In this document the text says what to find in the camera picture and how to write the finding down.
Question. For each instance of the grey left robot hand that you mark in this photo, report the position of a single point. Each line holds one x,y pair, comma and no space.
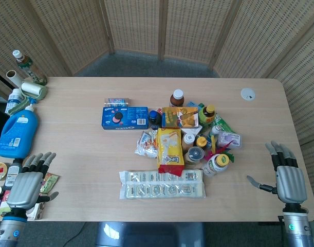
25,187

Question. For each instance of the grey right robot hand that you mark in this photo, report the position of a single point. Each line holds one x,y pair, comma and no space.
291,182

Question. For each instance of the blue Oreo cookie box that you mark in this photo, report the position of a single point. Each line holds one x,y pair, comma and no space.
126,118

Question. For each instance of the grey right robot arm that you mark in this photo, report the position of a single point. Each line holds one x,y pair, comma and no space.
298,226

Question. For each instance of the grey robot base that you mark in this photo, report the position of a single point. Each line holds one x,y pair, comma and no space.
149,235

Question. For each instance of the red white box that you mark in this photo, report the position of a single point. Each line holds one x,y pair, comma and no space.
4,198

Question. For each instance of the white dotted box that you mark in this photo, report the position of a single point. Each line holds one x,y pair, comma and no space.
37,211

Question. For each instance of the white carton with screw cap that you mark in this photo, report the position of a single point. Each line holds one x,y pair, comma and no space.
192,131

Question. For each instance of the yellow orange snack box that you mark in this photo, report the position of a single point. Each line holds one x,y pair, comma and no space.
180,117

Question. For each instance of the dark sauce bottle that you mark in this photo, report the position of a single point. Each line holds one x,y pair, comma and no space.
13,175

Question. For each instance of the green snack packet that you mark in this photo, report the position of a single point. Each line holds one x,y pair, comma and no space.
49,181

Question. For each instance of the blue detergent bottle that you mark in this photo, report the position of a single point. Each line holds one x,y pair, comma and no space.
16,131

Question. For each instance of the colourful feather shuttlecock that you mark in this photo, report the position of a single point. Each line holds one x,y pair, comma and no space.
227,151

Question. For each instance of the white purple wipes pack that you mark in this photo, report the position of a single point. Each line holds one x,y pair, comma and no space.
231,140

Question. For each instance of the white bottle yellow cap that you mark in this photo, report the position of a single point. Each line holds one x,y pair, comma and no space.
214,164

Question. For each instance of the green white tube pack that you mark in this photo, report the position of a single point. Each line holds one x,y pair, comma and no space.
223,124

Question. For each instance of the white bottle blue label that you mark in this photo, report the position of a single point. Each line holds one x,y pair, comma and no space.
13,99

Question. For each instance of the small white bottle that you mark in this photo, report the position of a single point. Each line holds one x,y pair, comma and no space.
215,130

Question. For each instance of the green lint roller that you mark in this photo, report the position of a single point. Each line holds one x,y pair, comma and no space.
33,91

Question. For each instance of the small yellow-capped bottle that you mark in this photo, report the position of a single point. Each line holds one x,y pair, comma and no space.
201,142

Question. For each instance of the clear-lidded round cup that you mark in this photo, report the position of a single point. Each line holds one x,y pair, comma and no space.
195,154

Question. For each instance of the green bottle yellow cap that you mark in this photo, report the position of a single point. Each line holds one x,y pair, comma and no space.
206,115

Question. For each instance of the cardboard tube roll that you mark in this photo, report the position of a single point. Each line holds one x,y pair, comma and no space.
15,77

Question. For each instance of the orange bottle white lid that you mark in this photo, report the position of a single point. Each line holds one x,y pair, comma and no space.
188,141

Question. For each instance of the green tea bottle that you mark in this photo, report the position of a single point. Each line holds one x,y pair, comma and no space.
30,69

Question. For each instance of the long white text packet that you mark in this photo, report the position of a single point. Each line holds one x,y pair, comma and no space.
144,177

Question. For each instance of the small colourful candy pack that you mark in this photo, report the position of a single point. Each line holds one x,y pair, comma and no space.
117,101

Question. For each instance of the white printed snack bag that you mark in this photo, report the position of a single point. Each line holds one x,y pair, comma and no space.
146,145

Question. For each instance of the long clear icon packet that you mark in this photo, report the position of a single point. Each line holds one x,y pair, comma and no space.
162,190

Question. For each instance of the brown bottle white cap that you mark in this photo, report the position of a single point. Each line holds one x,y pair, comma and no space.
177,99

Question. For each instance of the dark blue-capped bottle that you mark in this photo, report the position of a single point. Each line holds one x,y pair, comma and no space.
154,119

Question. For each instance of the woven folding screen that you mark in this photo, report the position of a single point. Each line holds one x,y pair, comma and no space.
192,28

